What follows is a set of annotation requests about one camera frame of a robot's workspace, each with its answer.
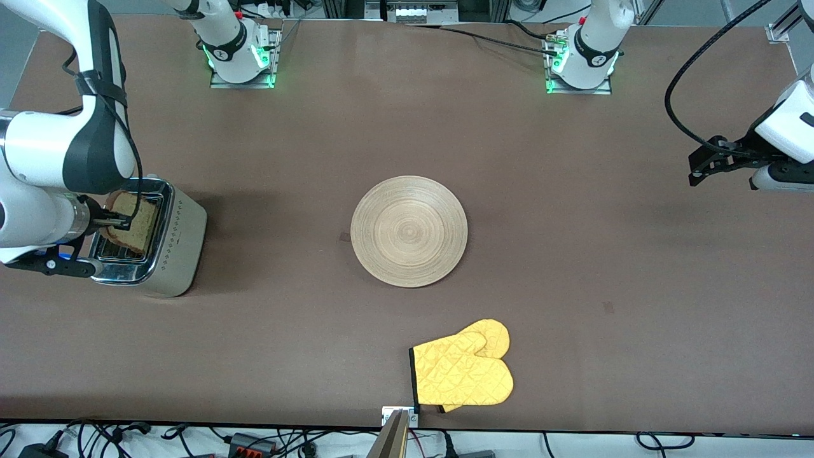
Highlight black power adapter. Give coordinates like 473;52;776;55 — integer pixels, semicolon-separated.
18;443;69;458

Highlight silver two-slot toaster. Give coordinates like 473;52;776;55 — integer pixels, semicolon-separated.
89;177;209;298

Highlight wooden camera post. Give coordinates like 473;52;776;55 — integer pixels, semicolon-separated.
366;409;411;458

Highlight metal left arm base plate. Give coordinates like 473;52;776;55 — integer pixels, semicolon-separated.
545;31;613;96

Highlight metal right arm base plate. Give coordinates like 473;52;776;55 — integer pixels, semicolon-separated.
210;27;282;90

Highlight small metal post bracket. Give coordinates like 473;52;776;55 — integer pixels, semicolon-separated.
382;406;419;428

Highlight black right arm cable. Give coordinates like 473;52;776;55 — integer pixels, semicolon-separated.
62;51;144;220

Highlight brown bread slice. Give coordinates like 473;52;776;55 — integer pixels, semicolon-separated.
104;190;161;250

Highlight short black table cable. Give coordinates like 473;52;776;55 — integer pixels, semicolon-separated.
504;19;554;42

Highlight white power strip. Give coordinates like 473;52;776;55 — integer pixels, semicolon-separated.
382;0;460;25

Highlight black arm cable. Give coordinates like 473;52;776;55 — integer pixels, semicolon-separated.
62;51;144;220
665;0;773;150

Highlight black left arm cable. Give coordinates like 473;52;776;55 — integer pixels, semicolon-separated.
665;0;773;150

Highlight long black table cable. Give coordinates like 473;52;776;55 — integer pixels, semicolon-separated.
407;22;563;58

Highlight black connector box red buttons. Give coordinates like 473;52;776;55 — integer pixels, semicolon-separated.
228;433;279;456

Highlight round wooden plate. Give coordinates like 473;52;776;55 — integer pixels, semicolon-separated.
350;176;469;288

